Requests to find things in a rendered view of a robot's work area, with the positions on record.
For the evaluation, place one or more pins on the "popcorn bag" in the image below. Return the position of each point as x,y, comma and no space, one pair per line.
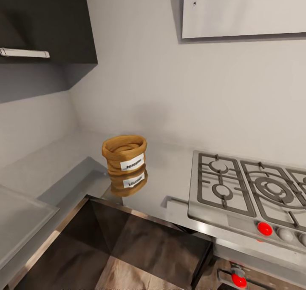
124,154

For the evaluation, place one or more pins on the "burner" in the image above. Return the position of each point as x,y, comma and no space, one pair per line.
259,199

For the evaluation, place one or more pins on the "range hood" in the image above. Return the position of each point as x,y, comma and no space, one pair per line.
215,18

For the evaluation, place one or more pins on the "cabinet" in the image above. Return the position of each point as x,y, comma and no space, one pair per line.
46,32

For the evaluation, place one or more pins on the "oven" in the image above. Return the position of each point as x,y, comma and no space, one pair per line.
223,268

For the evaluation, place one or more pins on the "drop in sink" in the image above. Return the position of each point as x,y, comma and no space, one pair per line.
21,218

